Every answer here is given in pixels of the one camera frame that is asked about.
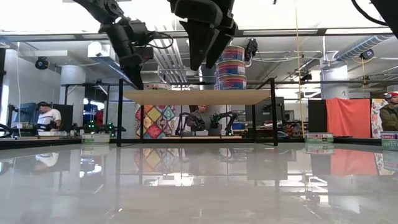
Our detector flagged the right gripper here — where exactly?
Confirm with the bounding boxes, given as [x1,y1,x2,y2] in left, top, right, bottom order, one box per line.
[169,0,239,72]

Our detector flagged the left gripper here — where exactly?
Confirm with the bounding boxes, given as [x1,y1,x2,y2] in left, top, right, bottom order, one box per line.
[107,18,155,90]

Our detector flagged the silver lid green label can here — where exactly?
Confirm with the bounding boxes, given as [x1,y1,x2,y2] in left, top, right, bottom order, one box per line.
[81,133,110,144]
[143,82,172,91]
[380,131,398,152]
[304,132,335,143]

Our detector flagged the colourful patchwork quilt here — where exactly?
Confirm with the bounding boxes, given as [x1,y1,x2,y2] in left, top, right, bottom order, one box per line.
[135,104,177,139]

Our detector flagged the white round column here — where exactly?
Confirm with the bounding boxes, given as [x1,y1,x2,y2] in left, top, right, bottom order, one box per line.
[59,65,87,105]
[320,63,350,100]

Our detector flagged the person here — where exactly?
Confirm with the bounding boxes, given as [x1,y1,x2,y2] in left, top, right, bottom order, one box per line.
[379,91,398,132]
[186,105,218,133]
[34,101,62,131]

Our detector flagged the dark computer monitor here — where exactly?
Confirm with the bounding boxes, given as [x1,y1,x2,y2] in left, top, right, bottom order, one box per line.
[6,102,39,125]

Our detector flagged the black panel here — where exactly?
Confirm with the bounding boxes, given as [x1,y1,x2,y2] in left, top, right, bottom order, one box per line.
[307,99,327,134]

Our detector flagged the orange cloth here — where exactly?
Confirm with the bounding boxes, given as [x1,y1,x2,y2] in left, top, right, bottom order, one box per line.
[325,98,372,138]

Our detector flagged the floral cloth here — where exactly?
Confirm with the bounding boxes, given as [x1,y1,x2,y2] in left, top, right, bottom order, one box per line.
[370,98,388,138]

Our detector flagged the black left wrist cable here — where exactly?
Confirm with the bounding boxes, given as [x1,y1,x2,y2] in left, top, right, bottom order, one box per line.
[146,30,174,50]

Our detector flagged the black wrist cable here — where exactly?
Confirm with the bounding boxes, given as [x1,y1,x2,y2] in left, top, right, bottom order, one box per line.
[350,0,389,27]
[146,30,174,50]

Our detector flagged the wooden shelf black frame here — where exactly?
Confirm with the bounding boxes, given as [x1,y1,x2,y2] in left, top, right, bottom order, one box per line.
[117,77,279,147]

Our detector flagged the yellow hanging cord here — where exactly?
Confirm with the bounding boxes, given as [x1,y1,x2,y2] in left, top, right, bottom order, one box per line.
[294,0,305,138]

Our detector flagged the black metal table frame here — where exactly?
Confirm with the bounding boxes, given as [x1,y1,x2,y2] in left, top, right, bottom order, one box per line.
[0,136,398,151]

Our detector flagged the silver ventilation duct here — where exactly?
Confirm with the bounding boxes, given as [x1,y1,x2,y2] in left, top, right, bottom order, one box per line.
[334,34,394,62]

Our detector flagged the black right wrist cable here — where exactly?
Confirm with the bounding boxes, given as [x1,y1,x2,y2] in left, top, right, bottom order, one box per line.
[350,0,389,27]

